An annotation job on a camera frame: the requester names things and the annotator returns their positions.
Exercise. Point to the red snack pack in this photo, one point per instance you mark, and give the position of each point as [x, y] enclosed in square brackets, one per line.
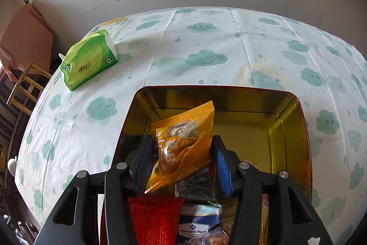
[155, 220]

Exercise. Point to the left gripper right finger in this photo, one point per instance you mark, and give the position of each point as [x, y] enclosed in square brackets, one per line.
[291, 217]

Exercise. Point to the clear fried twist snack bag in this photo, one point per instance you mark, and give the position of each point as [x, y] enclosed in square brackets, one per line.
[219, 234]

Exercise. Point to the cloud pattern tablecloth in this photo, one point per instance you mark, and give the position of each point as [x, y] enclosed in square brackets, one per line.
[78, 130]

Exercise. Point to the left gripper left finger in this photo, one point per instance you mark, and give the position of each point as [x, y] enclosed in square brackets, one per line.
[74, 218]

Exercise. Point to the orange snack packet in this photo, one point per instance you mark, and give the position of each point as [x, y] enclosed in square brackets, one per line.
[183, 144]

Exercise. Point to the wooden stool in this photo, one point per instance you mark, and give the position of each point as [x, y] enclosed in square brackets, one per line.
[28, 87]

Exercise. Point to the pink cloth covered furniture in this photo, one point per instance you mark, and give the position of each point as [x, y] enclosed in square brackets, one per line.
[26, 38]

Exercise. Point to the green tissue pack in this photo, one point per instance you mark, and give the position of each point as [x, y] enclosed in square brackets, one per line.
[87, 58]

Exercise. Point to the grey seaweed snack pack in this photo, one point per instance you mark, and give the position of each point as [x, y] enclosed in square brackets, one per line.
[199, 186]

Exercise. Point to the blue cracker pack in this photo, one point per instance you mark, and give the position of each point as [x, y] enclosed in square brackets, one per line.
[196, 220]

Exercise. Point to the gold red toffee tin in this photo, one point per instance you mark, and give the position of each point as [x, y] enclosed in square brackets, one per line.
[264, 127]

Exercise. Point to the white cup on floor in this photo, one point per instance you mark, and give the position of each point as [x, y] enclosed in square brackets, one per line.
[12, 164]

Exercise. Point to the red white box snack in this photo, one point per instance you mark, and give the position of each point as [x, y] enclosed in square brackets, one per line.
[264, 201]

